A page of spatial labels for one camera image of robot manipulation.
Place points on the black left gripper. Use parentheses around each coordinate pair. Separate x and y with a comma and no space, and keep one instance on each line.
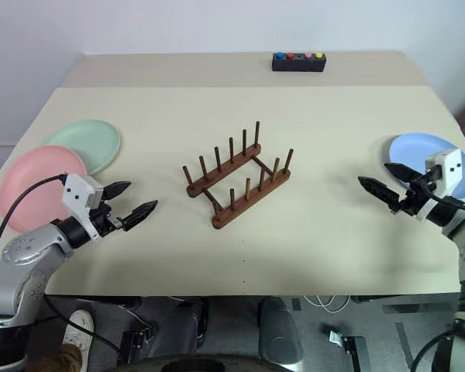
(104,221)

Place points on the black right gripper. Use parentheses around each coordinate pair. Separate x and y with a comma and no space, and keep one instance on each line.
(414,201)

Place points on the light blue plate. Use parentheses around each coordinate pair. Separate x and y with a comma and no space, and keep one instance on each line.
(410,149)

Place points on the pale green plate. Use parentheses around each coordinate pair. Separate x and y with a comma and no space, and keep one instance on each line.
(85,139)

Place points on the pink red plate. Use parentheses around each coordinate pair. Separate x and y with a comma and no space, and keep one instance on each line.
(35,170)

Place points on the wooden dish rack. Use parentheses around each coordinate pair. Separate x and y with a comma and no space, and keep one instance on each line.
(240,207)

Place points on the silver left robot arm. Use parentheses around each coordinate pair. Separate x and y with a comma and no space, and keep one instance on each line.
(23,248)

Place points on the dark grey rounded housing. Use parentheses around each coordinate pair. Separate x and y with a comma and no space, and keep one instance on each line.
(279,329)
(182,325)

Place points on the white sneaker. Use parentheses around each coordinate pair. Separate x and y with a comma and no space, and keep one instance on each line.
(79,329)

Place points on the yellow push button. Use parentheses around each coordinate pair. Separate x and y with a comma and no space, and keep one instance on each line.
(318,55)

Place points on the black button box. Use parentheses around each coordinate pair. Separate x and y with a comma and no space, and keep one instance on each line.
(298,65)

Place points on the pink push button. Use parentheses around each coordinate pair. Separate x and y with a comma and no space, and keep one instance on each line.
(309,55)

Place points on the brown trouser leg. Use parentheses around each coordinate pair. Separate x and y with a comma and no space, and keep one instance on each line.
(58,360)

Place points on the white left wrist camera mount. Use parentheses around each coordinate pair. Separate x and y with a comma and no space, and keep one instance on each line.
(77,190)

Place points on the black boxy bracket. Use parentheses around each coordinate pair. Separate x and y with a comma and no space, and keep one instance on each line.
(137,345)

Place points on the silver metal bracket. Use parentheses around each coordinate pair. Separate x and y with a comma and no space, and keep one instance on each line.
(335,337)

